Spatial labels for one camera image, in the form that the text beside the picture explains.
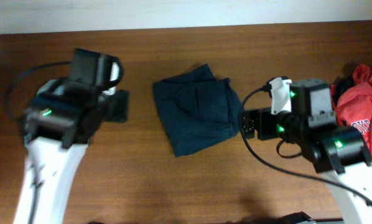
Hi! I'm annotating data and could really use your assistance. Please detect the navy blue shorts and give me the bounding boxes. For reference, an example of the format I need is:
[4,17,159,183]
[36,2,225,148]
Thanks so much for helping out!
[152,64,241,157]

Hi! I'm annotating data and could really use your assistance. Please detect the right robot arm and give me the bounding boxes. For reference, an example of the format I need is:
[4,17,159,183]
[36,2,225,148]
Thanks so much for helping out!
[239,77,372,223]

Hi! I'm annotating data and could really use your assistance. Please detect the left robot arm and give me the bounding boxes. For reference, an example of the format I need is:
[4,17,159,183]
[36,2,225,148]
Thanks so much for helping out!
[14,49,129,223]

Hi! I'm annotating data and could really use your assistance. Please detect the dark garment under jersey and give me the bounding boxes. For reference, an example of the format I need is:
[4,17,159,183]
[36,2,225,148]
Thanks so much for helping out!
[330,76,355,106]

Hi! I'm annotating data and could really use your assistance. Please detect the red jersey with lettering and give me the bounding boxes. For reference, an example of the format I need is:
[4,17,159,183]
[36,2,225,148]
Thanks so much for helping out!
[332,64,372,155]

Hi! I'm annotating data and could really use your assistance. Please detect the right black cable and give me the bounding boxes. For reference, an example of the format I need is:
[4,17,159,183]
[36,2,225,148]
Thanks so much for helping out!
[238,86,372,223]

